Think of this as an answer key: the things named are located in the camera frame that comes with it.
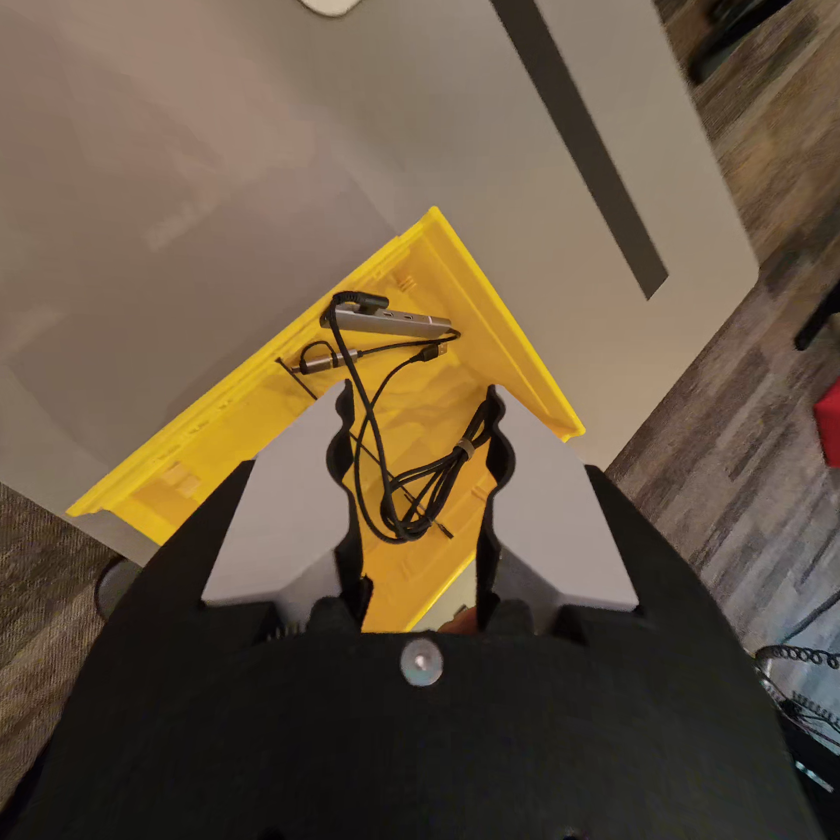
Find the black metal frame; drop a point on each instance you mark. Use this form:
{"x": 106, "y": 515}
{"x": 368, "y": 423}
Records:
{"x": 820, "y": 315}

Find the red storage box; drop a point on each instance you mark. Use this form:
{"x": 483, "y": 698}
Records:
{"x": 830, "y": 427}

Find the yellow plastic bin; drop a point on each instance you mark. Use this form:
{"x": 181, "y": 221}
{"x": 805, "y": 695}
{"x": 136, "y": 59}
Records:
{"x": 197, "y": 446}

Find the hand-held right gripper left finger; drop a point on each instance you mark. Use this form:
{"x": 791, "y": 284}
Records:
{"x": 276, "y": 538}

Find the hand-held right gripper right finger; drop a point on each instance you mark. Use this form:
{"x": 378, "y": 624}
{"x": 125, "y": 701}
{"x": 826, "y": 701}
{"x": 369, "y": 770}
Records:
{"x": 565, "y": 538}

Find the black chair base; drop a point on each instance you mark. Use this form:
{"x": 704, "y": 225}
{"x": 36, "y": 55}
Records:
{"x": 735, "y": 40}

